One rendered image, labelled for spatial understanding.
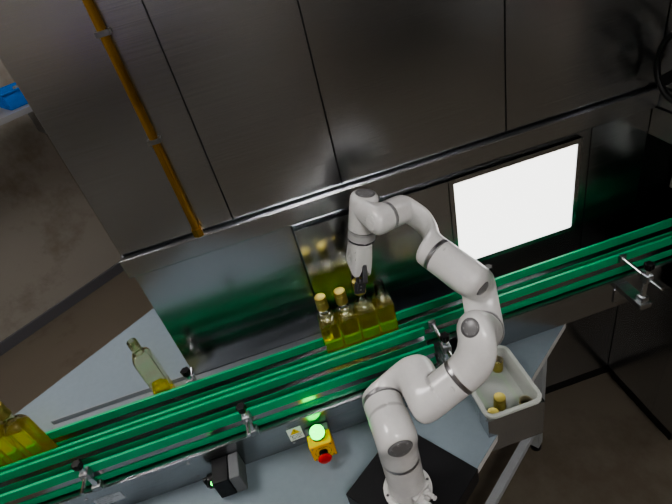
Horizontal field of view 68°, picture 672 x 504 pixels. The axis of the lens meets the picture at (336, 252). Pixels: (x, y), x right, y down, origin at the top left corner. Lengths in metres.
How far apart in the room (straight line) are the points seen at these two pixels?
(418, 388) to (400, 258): 0.55
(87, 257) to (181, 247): 2.75
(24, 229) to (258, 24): 2.96
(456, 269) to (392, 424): 0.37
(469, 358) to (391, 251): 0.57
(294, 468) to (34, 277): 2.86
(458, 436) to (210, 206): 0.96
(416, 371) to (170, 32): 0.92
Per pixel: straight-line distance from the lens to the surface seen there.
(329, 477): 1.55
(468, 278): 1.10
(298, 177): 1.37
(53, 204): 3.96
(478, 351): 1.06
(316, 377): 1.55
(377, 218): 1.18
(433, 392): 1.11
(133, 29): 1.24
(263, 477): 1.62
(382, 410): 1.17
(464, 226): 1.60
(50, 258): 4.05
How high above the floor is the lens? 2.08
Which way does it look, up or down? 36 degrees down
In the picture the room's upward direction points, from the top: 16 degrees counter-clockwise
